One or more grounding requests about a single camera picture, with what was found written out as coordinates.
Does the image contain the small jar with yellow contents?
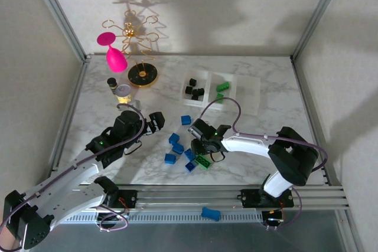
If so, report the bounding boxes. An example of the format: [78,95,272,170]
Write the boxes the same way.
[115,84,132,105]

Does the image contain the small dark bottle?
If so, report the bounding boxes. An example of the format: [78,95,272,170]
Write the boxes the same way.
[106,77,118,95]

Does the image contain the blue bone-shaped piece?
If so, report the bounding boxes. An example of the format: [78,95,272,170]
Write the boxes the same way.
[201,207,220,222]

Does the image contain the pink wine glass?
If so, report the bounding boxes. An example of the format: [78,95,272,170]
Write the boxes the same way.
[96,32,128,74]

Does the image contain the gold wire glass rack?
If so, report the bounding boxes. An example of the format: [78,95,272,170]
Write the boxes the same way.
[102,9,160,89]

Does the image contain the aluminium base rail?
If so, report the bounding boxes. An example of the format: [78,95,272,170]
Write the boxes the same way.
[110,185,353,212]

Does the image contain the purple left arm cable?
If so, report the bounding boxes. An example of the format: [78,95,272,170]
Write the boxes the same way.
[0,103,147,250]

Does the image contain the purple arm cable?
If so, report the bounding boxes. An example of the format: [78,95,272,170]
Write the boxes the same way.
[0,103,147,250]
[199,97,328,231]

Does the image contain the aluminium table edge rail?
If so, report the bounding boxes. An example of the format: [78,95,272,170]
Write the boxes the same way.
[48,58,91,173]
[291,57,352,189]

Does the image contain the grey slotted cable duct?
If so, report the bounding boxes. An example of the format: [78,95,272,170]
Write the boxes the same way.
[63,209,266,225]

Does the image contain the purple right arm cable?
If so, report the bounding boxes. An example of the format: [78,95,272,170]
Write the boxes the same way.
[199,97,328,231]

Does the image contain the aluminium frame post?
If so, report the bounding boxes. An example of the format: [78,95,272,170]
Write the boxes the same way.
[28,0,92,63]
[291,0,349,61]

